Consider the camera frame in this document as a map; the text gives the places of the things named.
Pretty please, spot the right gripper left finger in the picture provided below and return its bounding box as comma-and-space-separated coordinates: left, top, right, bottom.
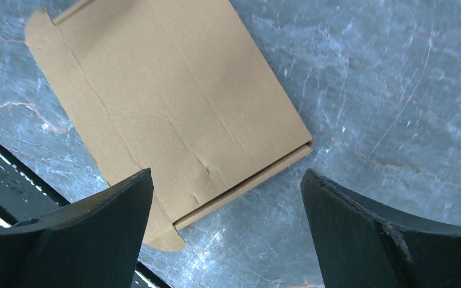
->
0, 169, 154, 287

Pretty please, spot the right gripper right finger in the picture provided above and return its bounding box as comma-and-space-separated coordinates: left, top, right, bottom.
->
300, 169, 461, 287

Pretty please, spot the cardboard box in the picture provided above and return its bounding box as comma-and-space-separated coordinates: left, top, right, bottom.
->
24, 0, 313, 251

